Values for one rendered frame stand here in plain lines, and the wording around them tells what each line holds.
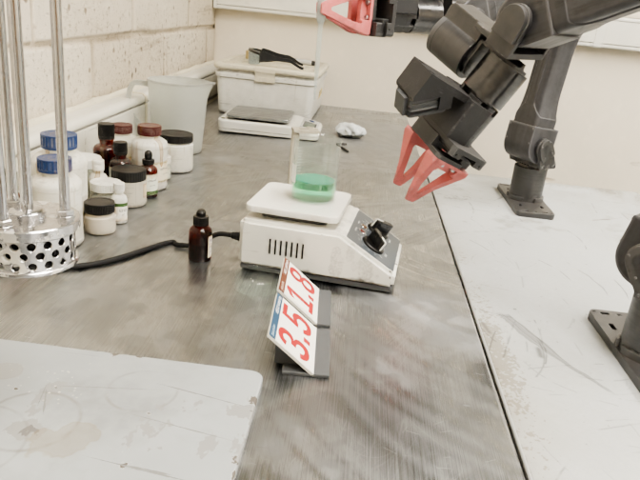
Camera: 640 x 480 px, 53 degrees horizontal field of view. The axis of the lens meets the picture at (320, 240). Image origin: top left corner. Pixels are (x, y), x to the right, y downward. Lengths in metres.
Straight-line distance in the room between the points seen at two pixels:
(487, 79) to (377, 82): 1.47
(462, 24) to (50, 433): 0.62
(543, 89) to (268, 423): 0.87
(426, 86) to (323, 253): 0.23
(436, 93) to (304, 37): 1.52
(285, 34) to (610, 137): 1.16
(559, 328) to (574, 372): 0.10
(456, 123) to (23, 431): 0.54
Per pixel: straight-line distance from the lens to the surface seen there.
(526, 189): 1.28
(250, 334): 0.67
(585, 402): 0.67
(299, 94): 1.87
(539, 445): 0.59
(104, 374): 0.59
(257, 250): 0.80
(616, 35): 2.32
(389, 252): 0.83
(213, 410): 0.55
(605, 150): 2.42
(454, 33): 0.82
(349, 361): 0.64
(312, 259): 0.79
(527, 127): 1.24
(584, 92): 2.36
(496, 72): 0.79
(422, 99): 0.74
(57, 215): 0.48
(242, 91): 1.90
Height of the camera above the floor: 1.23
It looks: 20 degrees down
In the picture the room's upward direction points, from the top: 6 degrees clockwise
